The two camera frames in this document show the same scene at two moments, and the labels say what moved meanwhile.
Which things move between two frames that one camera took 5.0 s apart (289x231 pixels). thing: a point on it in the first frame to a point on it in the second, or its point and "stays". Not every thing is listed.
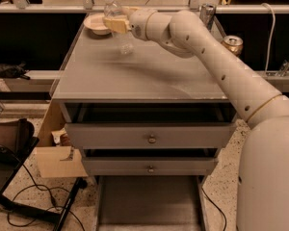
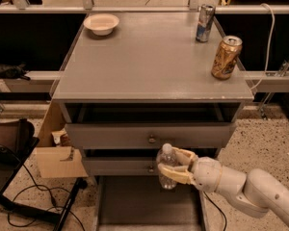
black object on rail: (6, 70) stays
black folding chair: (12, 141) stays
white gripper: (137, 23) to (206, 173)
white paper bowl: (95, 23) stays
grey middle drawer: (149, 166) stays
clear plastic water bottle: (124, 40) to (166, 156)
